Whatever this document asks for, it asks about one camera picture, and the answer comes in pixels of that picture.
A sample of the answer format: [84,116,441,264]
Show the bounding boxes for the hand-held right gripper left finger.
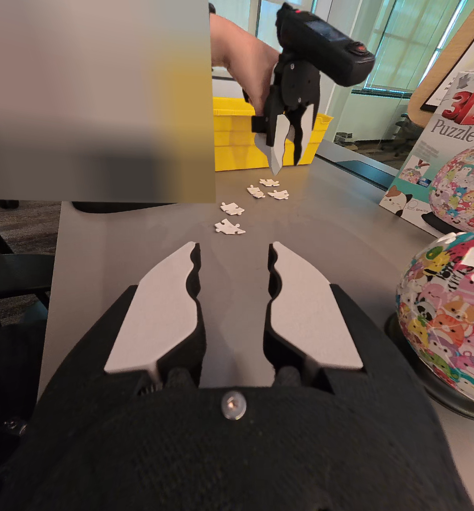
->
[104,241,206,374]

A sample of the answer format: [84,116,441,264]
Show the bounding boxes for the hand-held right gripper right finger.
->
[264,240,364,371]

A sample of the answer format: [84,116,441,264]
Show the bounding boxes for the colourful puzzle box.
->
[378,71,474,241]

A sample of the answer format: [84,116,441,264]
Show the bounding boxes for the pile of white puzzle pieces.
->
[214,178,291,236]

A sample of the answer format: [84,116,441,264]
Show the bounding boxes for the colourful puzzle ball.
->
[395,225,474,402]

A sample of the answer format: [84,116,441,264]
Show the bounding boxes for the white sign board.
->
[406,0,474,121]

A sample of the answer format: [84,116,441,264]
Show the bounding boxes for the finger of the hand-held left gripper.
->
[285,102,316,167]
[254,115,296,177]

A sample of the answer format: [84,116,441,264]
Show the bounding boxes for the yellow plastic bin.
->
[213,97,334,172]

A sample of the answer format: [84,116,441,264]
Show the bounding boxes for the person's black jacket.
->
[0,319,49,511]

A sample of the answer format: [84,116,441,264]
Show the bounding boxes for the black ball stand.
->
[384,313,474,424]

